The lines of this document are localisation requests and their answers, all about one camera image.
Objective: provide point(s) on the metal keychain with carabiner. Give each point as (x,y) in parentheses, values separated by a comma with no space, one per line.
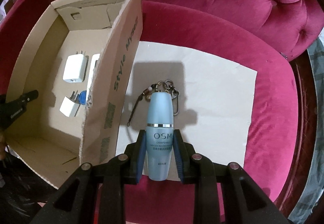
(166,86)

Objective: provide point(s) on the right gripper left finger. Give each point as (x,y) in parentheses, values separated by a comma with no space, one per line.
(95,194)

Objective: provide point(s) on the blue key fob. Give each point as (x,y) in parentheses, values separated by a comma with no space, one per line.
(82,97)

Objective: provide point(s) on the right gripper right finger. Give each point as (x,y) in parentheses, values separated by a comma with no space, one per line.
(215,184)

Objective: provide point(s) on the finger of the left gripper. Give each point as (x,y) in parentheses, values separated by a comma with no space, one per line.
(12,110)

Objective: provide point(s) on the light blue cosmetic bottle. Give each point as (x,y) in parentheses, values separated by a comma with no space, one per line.
(159,136)

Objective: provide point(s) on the red velvet tufted armchair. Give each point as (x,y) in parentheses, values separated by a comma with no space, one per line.
(282,30)

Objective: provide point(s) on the small white charger plug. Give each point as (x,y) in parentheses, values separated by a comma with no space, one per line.
(70,105)

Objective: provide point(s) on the brown paper sheet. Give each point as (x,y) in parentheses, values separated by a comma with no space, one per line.
(214,108)

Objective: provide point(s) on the grey plaid blanket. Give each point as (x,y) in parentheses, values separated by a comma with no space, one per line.
(309,173)

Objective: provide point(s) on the large white charger plug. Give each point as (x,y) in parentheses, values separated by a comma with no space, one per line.
(75,68)

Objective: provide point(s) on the cardboard box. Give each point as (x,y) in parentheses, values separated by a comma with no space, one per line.
(48,142)

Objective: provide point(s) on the white remote control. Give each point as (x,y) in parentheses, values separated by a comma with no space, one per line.
(93,63)

